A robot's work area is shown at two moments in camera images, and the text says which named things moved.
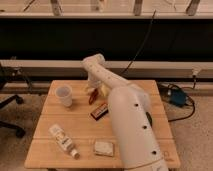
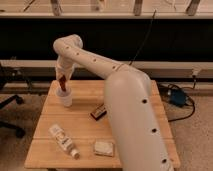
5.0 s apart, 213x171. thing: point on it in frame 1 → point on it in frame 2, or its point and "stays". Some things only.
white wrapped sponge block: (104, 148) stays
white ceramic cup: (65, 94) stays
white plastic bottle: (63, 139) stays
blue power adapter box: (178, 97) stays
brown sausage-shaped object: (93, 96) → (62, 82)
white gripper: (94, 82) → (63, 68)
